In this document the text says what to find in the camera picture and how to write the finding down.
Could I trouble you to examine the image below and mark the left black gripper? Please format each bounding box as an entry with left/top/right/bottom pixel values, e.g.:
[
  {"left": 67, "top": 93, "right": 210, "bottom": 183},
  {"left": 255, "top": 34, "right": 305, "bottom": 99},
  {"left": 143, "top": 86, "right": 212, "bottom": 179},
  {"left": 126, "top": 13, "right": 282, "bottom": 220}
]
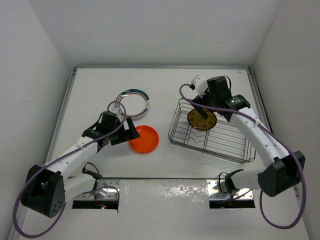
[{"left": 107, "top": 117, "right": 139, "bottom": 145}]

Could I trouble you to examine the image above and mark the yellow brown patterned plate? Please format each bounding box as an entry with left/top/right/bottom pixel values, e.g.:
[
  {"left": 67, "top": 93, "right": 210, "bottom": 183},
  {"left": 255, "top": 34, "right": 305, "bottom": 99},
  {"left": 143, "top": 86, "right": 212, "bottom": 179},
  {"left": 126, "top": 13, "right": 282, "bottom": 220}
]
[{"left": 187, "top": 109, "right": 217, "bottom": 131}]

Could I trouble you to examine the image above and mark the orange plastic plate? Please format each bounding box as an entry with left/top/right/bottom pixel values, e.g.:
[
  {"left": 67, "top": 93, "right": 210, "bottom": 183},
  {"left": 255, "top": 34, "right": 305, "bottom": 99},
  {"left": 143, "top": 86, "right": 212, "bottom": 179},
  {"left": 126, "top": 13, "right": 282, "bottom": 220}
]
[{"left": 129, "top": 125, "right": 160, "bottom": 154}]

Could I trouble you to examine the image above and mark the white green-rimmed plate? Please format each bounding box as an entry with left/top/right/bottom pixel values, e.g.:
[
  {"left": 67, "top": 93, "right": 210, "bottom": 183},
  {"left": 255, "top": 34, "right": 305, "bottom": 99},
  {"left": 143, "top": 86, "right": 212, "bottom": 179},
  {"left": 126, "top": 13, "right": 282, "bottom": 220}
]
[{"left": 114, "top": 88, "right": 150, "bottom": 120}]

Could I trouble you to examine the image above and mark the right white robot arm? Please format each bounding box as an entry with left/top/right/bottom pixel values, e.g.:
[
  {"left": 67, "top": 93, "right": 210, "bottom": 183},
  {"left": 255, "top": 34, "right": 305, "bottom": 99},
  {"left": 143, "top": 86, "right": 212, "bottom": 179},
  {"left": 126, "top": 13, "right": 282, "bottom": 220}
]
[{"left": 191, "top": 75, "right": 305, "bottom": 197}]

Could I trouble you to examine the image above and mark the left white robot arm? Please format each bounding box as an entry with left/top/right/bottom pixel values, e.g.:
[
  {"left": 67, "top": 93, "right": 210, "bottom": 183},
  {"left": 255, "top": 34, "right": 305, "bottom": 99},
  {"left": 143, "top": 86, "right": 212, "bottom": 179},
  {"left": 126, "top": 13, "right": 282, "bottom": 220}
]
[{"left": 20, "top": 111, "right": 140, "bottom": 218}]

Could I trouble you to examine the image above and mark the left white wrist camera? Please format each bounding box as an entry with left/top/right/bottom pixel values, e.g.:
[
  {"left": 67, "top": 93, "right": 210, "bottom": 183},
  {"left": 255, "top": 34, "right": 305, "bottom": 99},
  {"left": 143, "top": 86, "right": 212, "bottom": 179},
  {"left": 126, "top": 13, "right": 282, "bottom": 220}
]
[{"left": 108, "top": 101, "right": 126, "bottom": 120}]

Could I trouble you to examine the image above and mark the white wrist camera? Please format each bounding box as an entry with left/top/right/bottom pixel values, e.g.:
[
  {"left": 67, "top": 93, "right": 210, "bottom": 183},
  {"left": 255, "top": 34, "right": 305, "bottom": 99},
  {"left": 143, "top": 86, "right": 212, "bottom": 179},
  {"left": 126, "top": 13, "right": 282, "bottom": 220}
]
[
  {"left": 191, "top": 75, "right": 208, "bottom": 98},
  {"left": 108, "top": 101, "right": 126, "bottom": 120}
]

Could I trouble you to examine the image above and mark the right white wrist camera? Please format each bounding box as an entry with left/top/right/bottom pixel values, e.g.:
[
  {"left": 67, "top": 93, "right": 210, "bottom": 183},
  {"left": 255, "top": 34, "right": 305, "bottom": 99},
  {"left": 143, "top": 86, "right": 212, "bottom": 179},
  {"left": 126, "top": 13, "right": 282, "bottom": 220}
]
[{"left": 191, "top": 75, "right": 208, "bottom": 98}]

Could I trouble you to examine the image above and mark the metal wire dish rack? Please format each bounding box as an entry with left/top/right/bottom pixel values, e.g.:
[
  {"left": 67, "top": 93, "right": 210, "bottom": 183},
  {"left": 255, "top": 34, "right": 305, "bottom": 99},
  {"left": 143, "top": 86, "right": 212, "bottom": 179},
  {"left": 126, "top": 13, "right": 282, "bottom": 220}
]
[{"left": 168, "top": 98, "right": 256, "bottom": 164}]

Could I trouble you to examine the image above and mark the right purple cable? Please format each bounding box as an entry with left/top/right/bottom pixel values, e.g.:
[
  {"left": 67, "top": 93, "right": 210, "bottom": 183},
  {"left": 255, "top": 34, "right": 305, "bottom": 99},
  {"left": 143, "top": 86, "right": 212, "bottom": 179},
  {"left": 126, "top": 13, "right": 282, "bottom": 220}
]
[{"left": 179, "top": 83, "right": 307, "bottom": 229}]

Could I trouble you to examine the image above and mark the left metal mounting bracket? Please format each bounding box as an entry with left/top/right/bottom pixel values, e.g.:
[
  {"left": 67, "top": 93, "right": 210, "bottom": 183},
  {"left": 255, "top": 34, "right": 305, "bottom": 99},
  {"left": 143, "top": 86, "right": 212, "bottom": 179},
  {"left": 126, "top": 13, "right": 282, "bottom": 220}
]
[{"left": 73, "top": 178, "right": 120, "bottom": 201}]

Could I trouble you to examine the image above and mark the metal mounting bracket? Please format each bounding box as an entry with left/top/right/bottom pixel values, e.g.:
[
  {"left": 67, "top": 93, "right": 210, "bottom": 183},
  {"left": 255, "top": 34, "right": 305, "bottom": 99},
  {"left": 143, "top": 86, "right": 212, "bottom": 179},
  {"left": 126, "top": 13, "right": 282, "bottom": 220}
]
[
  {"left": 73, "top": 178, "right": 120, "bottom": 201},
  {"left": 206, "top": 178, "right": 254, "bottom": 201}
]

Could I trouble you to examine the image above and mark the right metal mounting bracket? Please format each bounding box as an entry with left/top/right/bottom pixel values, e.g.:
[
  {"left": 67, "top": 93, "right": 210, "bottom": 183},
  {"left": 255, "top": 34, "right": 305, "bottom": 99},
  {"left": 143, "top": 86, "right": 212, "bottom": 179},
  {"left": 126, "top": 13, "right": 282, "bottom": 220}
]
[{"left": 206, "top": 178, "right": 254, "bottom": 201}]

